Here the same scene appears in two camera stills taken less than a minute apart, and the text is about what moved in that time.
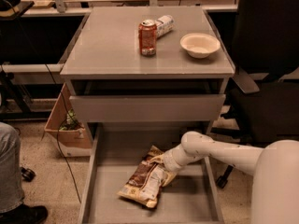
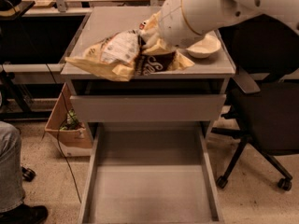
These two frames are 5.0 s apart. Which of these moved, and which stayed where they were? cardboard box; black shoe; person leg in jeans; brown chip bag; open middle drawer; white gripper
Moved: white gripper; brown chip bag
Stayed: black shoe; open middle drawer; person leg in jeans; cardboard box
